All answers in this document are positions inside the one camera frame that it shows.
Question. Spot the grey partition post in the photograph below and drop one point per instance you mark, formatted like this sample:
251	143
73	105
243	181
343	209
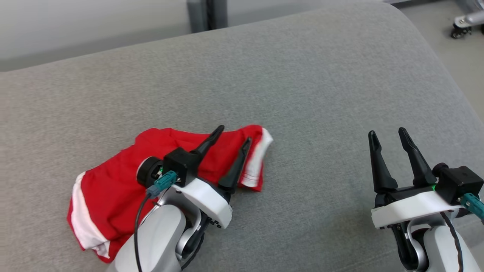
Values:
211	13

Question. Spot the red shorts white trim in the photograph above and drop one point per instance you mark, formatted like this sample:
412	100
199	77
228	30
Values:
113	181

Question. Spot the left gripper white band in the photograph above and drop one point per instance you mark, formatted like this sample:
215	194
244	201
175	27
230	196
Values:
211	202

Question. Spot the grey wheeled equipment base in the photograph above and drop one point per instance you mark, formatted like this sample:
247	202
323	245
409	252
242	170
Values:
467	19

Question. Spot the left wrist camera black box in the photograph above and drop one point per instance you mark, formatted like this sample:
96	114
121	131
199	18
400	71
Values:
179	162

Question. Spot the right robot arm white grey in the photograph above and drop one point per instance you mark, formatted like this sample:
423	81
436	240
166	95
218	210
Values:
438	245

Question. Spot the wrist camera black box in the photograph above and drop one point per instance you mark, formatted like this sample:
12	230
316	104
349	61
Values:
179	162
455	181

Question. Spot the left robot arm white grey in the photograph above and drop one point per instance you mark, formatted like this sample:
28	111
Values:
162	234

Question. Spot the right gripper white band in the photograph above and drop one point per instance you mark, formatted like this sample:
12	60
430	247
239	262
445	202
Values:
412	207

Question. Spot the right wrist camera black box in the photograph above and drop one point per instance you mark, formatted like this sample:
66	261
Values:
455	181

